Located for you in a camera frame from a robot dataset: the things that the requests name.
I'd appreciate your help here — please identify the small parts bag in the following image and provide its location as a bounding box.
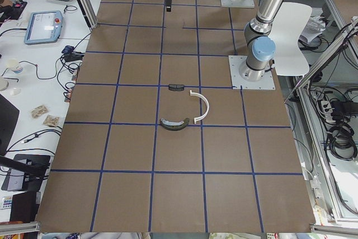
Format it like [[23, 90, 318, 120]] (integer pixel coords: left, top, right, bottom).
[[43, 115, 60, 127], [31, 105, 49, 119]]

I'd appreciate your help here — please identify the near blue teach pendant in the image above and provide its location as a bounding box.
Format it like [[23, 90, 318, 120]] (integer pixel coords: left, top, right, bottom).
[[24, 10, 63, 45]]

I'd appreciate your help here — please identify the white curved plastic bracket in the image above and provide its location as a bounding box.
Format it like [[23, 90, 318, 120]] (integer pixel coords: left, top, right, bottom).
[[189, 90, 211, 124]]

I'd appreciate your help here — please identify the black brake pad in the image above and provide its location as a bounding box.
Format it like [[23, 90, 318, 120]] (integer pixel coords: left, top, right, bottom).
[[168, 84, 185, 91]]

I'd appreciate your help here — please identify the white paper cup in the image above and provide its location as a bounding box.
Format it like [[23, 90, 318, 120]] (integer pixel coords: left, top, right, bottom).
[[6, 59, 23, 74]]

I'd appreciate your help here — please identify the white plastic chair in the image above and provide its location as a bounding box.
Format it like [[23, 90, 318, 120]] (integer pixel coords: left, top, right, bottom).
[[269, 2, 312, 76]]

